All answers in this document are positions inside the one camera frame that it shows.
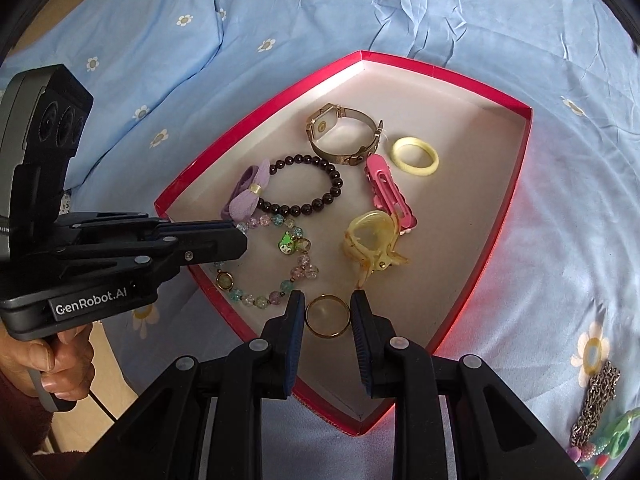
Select gold metal ring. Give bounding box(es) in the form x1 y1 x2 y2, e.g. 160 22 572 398
304 294 353 339

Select purple bow hair tie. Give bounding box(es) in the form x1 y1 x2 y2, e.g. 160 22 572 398
220 158 272 222

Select pastel crystal charm bracelet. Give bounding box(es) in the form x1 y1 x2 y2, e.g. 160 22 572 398
214 212 320 309

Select dark beaded bracelet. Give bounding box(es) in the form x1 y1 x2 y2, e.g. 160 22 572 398
257 153 344 218

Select yellow translucent claw clip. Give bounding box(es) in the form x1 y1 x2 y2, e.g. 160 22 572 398
342 210 409 288

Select pink hair clip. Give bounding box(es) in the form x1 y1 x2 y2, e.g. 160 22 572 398
364 154 418 234

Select gold wrist watch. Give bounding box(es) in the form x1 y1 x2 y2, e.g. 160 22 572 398
305 103 384 166

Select yellow bangle ring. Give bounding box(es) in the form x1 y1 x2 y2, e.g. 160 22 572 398
390 135 441 178

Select red sleeve forearm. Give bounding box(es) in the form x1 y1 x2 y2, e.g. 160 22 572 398
1 375 52 454

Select red white jewelry box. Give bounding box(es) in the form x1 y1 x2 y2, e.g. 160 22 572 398
155 51 534 436

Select person's left hand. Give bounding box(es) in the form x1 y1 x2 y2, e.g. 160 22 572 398
1 325 96 401

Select blue floral bed sheet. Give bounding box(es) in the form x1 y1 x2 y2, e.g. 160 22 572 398
0 0 640 480

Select bronze chain necklace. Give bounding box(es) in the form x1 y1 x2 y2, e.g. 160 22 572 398
569 358 623 450

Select colourful bead bracelet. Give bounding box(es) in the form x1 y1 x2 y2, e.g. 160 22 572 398
566 439 614 478

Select green hair tie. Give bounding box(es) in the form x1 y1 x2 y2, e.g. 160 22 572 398
596 406 640 461

